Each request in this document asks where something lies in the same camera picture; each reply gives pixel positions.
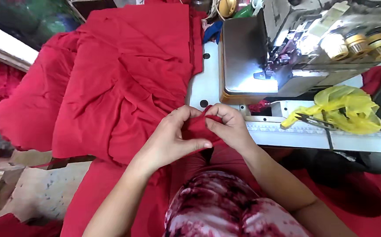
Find small dark red fabric piece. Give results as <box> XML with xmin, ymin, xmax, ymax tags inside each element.
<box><xmin>181</xmin><ymin>105</ymin><xmax>225</xmax><ymax>144</ymax></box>

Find large red cloth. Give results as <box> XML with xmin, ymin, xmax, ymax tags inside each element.
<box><xmin>60</xmin><ymin>158</ymin><xmax>178</xmax><ymax>237</ymax></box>

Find dark glass jar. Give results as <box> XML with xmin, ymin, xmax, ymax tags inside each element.
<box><xmin>191</xmin><ymin>0</ymin><xmax>212</xmax><ymax>13</ymax></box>

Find yellow thread spool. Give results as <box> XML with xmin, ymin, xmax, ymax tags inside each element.
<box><xmin>218</xmin><ymin>0</ymin><xmax>237</xmax><ymax>18</ymax></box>

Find person's left forearm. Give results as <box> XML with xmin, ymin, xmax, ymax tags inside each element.
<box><xmin>82</xmin><ymin>161</ymin><xmax>151</xmax><ymax>237</ymax></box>

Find overlock sewing machine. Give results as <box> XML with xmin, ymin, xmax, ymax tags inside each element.
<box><xmin>218</xmin><ymin>0</ymin><xmax>381</xmax><ymax>105</ymax></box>

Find white framed panel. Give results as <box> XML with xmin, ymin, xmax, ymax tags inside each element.
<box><xmin>0</xmin><ymin>16</ymin><xmax>40</xmax><ymax>72</ymax></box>

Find person's right hand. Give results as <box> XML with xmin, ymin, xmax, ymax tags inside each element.
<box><xmin>205</xmin><ymin>103</ymin><xmax>257</xmax><ymax>156</ymax></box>

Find person's legs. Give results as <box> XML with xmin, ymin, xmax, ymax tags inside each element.
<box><xmin>169</xmin><ymin>142</ymin><xmax>263</xmax><ymax>205</ymax></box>

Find red fabric on floor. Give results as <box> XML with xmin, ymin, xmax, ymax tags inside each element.
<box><xmin>0</xmin><ymin>213</ymin><xmax>63</xmax><ymax>237</ymax></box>

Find red cloth bundle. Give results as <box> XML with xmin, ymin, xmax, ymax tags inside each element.
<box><xmin>361</xmin><ymin>63</ymin><xmax>381</xmax><ymax>97</ymax></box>

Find green plastic object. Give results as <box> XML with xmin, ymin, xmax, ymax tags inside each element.
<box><xmin>233</xmin><ymin>3</ymin><xmax>255</xmax><ymax>18</ymax></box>

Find metal thread snips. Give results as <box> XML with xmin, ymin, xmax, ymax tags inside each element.
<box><xmin>295</xmin><ymin>113</ymin><xmax>336</xmax><ymax>130</ymax></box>

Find person's left hand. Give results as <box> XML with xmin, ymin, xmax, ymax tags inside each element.
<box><xmin>129</xmin><ymin>105</ymin><xmax>213</xmax><ymax>177</ymax></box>

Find pile of red fabric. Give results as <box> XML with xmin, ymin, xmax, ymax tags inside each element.
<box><xmin>0</xmin><ymin>4</ymin><xmax>204</xmax><ymax>165</ymax></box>

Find white sewing table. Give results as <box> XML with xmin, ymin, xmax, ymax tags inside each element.
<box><xmin>185</xmin><ymin>38</ymin><xmax>381</xmax><ymax>153</ymax></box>

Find white measuring tape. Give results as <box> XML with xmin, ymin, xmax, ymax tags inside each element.
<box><xmin>246</xmin><ymin>121</ymin><xmax>381</xmax><ymax>139</ymax></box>

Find yellow plastic bag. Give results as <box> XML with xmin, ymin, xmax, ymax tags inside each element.
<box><xmin>281</xmin><ymin>86</ymin><xmax>381</xmax><ymax>135</ymax></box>

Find person's body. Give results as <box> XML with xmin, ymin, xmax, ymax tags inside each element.
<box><xmin>164</xmin><ymin>170</ymin><xmax>313</xmax><ymax>237</ymax></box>

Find person's right forearm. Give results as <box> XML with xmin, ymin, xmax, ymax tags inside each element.
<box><xmin>242</xmin><ymin>144</ymin><xmax>359</xmax><ymax>237</ymax></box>

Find cardboard sheets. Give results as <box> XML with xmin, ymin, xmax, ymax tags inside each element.
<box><xmin>0</xmin><ymin>123</ymin><xmax>93</xmax><ymax>228</ymax></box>

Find blue cloth scrap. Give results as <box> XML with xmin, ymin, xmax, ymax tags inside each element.
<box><xmin>203</xmin><ymin>21</ymin><xmax>223</xmax><ymax>45</ymax></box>

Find crimson fabric scrap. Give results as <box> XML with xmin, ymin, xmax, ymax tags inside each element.
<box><xmin>248</xmin><ymin>100</ymin><xmax>271</xmax><ymax>113</ymax></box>

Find dark plastic sack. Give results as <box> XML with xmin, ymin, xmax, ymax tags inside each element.
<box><xmin>0</xmin><ymin>0</ymin><xmax>84</xmax><ymax>52</ymax></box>

